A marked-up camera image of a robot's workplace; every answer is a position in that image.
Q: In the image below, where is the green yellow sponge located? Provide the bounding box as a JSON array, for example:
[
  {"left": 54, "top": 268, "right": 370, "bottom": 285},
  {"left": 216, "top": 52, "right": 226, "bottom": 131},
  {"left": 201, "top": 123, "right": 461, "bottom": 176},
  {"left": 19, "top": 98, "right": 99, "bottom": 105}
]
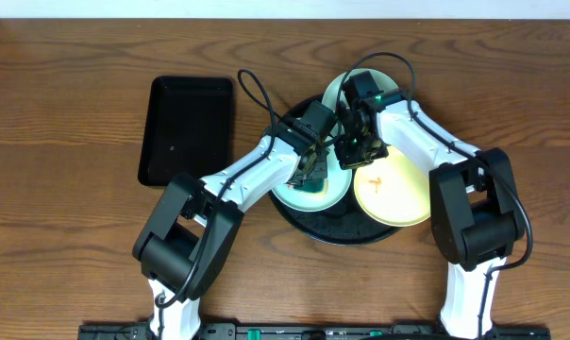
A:
[{"left": 293, "top": 178, "right": 328, "bottom": 195}]

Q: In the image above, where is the black round tray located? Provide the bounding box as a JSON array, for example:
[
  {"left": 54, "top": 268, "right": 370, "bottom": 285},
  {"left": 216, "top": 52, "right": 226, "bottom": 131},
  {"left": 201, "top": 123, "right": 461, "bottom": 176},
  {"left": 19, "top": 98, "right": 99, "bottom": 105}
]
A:
[{"left": 265, "top": 93, "right": 428, "bottom": 247}]

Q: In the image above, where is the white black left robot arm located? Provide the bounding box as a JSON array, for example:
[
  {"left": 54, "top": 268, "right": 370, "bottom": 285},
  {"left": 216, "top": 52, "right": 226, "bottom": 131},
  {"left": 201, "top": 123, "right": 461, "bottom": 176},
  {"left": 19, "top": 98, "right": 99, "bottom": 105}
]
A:
[{"left": 132, "top": 100, "right": 336, "bottom": 339}]

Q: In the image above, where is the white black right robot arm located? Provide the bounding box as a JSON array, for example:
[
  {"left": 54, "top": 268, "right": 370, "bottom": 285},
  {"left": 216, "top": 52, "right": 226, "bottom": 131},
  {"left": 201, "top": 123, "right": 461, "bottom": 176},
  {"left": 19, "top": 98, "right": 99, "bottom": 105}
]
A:
[{"left": 323, "top": 69, "right": 534, "bottom": 339}]

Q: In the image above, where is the black rectangular tray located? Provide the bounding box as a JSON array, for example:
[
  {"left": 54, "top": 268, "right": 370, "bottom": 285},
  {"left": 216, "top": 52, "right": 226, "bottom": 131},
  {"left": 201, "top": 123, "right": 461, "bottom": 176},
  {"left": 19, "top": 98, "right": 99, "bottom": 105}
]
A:
[{"left": 138, "top": 76, "right": 235, "bottom": 186}]

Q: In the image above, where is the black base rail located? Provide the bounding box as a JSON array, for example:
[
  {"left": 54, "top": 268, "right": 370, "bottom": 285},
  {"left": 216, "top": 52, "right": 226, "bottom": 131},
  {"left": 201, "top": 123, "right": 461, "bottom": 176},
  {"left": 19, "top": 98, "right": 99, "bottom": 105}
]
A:
[{"left": 76, "top": 322, "right": 553, "bottom": 340}]

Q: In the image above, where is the mint plate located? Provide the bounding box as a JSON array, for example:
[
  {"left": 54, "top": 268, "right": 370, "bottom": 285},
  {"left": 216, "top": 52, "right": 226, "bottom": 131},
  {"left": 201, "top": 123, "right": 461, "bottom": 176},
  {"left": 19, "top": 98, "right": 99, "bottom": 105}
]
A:
[
  {"left": 272, "top": 145, "right": 353, "bottom": 213},
  {"left": 321, "top": 68, "right": 400, "bottom": 138}
]

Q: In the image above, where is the yellow plate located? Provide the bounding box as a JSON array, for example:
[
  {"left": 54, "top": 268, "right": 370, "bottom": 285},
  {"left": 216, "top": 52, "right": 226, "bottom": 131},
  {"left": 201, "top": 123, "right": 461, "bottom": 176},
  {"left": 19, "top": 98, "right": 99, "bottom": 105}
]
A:
[{"left": 353, "top": 146, "right": 431, "bottom": 228}]

